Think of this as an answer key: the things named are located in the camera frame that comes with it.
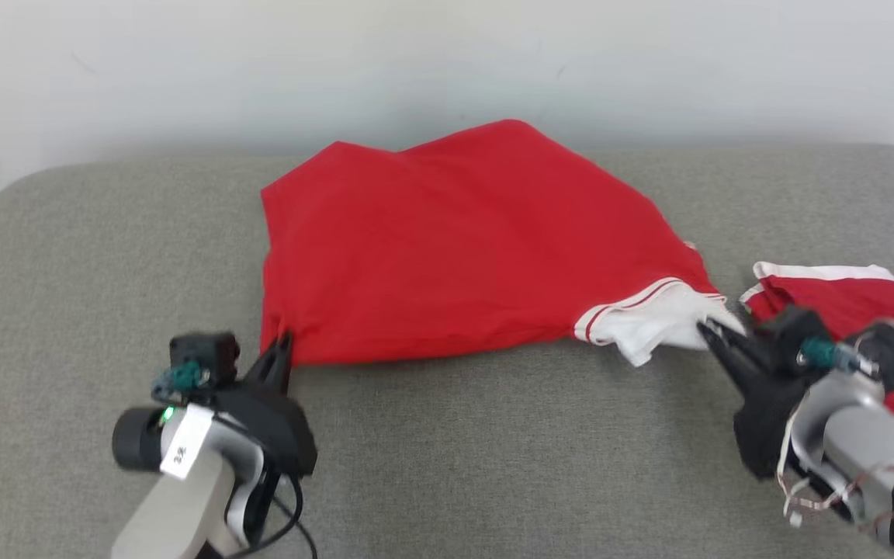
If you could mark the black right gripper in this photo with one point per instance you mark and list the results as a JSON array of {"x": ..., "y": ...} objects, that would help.
[{"x": 761, "y": 419}]

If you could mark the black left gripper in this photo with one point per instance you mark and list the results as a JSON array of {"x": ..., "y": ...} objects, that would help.
[{"x": 280, "y": 427}]

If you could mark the red shorts with white hem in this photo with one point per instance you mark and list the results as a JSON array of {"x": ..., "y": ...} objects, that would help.
[{"x": 850, "y": 299}]

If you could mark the red jersey with white sleeves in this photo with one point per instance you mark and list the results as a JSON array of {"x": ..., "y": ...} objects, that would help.
[{"x": 455, "y": 241}]

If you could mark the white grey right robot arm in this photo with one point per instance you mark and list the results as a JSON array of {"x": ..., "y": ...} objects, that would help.
[{"x": 858, "y": 435}]

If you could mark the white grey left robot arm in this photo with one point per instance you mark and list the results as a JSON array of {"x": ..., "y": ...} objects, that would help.
[{"x": 183, "y": 505}]

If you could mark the white paper tag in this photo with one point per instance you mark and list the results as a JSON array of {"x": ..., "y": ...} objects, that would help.
[{"x": 185, "y": 442}]

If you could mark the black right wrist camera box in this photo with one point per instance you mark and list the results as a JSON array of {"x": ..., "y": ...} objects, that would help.
[{"x": 792, "y": 330}]

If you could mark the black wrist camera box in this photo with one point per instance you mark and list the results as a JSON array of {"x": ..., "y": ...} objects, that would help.
[
  {"x": 206, "y": 353},
  {"x": 792, "y": 330}
]

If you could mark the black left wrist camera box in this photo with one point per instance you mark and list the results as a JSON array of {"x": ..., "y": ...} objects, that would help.
[{"x": 206, "y": 353}]

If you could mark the teal camera connector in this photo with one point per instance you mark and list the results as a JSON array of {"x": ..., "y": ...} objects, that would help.
[
  {"x": 181, "y": 379},
  {"x": 827, "y": 355}
]

